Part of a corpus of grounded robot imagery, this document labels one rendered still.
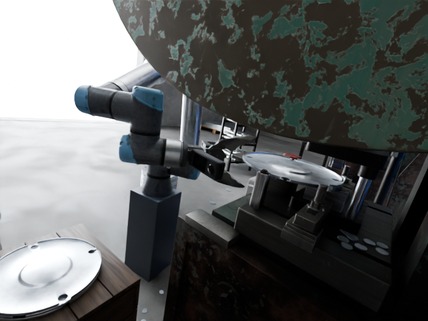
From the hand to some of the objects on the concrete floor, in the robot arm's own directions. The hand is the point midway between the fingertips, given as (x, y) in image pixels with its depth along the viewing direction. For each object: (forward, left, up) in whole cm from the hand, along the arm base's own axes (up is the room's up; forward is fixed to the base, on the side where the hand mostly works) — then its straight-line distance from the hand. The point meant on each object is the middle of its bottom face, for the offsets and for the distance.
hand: (251, 164), depth 64 cm
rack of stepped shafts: (-97, +242, -78) cm, 273 cm away
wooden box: (-45, -31, -78) cm, 95 cm away
